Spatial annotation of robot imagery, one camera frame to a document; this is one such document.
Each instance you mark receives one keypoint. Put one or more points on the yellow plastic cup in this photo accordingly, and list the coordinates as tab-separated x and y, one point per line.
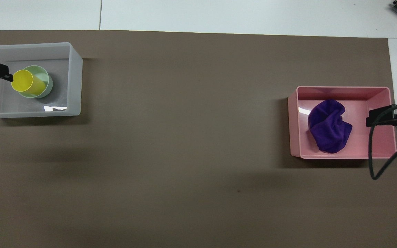
22	80

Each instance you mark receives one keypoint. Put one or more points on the green plastic cup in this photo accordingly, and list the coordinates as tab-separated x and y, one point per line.
48	84

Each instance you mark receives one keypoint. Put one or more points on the purple cloth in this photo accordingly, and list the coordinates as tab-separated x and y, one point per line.
329	129

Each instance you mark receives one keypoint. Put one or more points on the pink plastic box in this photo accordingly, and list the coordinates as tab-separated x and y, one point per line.
374	148

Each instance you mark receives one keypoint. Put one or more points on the translucent white plastic box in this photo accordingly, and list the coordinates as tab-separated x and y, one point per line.
74	79

